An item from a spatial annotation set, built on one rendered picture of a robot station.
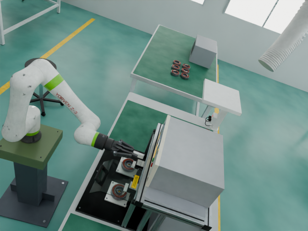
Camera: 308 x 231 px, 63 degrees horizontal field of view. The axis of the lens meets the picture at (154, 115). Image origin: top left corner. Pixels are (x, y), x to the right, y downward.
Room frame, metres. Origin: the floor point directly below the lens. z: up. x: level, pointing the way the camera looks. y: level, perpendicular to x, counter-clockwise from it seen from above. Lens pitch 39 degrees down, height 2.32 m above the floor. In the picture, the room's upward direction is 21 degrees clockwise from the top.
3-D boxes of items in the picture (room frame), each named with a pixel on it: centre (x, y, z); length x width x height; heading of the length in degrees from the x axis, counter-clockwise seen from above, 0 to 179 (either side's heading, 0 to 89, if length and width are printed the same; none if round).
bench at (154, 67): (3.47, -0.08, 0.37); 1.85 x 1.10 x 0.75; 2
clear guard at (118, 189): (0.89, 0.03, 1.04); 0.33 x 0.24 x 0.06; 92
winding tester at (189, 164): (1.09, -0.28, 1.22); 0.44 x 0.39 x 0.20; 2
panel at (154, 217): (1.10, -0.22, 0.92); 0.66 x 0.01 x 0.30; 2
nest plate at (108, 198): (0.97, 0.03, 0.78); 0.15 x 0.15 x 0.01; 2
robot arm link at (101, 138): (1.00, 0.23, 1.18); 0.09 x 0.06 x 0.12; 2
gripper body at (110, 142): (1.00, 0.16, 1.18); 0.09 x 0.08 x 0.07; 92
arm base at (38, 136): (1.11, 0.83, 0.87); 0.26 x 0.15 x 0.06; 94
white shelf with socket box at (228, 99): (2.01, -0.51, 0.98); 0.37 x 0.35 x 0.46; 2
